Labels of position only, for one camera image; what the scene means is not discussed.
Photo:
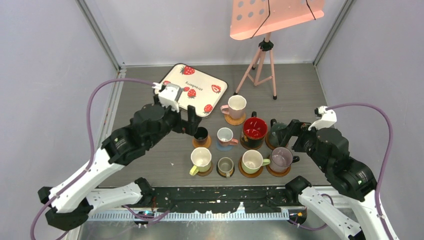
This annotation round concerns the plain orange round coaster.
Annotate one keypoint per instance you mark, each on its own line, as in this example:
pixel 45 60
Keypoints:
pixel 198 145

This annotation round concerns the mauve mug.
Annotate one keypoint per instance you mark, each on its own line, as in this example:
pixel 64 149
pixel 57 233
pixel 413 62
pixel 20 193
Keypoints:
pixel 281 159

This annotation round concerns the dark brown wooden coaster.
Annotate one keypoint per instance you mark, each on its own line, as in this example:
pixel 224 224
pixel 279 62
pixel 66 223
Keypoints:
pixel 205 173

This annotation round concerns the orange black-rimmed coaster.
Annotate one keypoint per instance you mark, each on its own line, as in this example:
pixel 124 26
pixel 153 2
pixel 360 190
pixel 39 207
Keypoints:
pixel 225 172

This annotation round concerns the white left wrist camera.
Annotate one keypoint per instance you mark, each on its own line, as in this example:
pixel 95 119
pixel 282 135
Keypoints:
pixel 169 95

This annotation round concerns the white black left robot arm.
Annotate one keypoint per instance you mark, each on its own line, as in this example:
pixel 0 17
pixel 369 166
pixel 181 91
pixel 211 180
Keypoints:
pixel 72 202

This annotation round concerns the blue smiley foam coaster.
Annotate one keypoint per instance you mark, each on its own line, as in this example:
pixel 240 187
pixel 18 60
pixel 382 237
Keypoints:
pixel 223 148

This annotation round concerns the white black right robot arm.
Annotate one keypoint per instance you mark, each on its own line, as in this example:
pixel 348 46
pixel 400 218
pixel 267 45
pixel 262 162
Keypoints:
pixel 358 184

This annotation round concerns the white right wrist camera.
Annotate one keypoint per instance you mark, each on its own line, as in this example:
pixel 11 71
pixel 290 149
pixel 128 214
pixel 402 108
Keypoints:
pixel 326 118

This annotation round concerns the red black mug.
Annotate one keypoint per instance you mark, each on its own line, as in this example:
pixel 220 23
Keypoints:
pixel 253 132

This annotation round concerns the grey small mug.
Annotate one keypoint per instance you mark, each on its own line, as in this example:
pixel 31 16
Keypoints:
pixel 224 162

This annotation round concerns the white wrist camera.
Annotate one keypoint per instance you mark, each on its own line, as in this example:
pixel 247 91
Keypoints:
pixel 169 95
pixel 326 118

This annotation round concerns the pink music stand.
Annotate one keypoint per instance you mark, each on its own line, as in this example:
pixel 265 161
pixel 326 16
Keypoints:
pixel 253 18

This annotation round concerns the white serving tray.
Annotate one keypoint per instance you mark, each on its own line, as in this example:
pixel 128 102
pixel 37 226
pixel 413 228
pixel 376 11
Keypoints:
pixel 199 89

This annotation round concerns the pink handled floral mug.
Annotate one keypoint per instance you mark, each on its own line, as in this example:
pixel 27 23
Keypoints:
pixel 226 138

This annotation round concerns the black small mug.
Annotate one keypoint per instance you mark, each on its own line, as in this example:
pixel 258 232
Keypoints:
pixel 201 136

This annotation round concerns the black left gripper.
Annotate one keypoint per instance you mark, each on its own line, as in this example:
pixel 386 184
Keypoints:
pixel 184 126

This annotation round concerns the cream white mug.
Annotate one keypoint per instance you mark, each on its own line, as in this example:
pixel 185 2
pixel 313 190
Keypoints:
pixel 201 159

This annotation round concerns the pale green mug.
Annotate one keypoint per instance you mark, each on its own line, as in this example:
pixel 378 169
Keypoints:
pixel 252 161

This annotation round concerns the dark teal mug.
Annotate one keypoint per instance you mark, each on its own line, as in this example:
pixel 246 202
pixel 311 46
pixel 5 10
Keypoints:
pixel 272 133

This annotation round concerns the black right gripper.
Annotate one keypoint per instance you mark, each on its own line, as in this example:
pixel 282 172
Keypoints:
pixel 296 127

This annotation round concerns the woven orange rattan coaster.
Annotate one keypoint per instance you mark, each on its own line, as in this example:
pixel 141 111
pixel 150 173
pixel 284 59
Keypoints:
pixel 233 121

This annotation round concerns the glossy brown grooved wooden coaster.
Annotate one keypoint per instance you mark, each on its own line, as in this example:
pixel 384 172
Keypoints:
pixel 278 174

